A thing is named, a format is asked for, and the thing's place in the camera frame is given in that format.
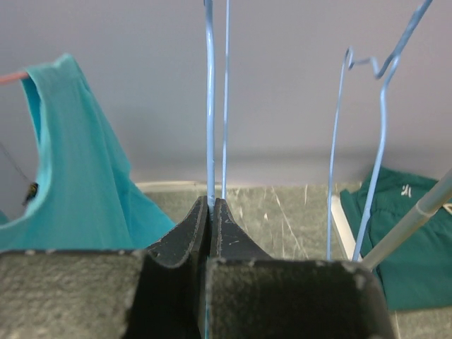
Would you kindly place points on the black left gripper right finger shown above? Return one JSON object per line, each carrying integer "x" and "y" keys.
{"x": 251, "y": 295}

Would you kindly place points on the turquoise t shirt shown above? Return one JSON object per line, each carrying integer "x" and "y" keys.
{"x": 85, "y": 197}

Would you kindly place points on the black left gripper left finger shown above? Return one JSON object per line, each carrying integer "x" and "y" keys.
{"x": 154, "y": 292}

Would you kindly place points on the pink wire hanger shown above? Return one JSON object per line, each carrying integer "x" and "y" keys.
{"x": 11, "y": 77}

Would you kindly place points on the dark green pants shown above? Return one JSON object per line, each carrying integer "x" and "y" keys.
{"x": 417, "y": 275}

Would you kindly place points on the white clothes rack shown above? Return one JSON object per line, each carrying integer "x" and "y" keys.
{"x": 416, "y": 217}

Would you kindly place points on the blue wire hanger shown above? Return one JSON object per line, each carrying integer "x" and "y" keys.
{"x": 210, "y": 106}
{"x": 385, "y": 71}

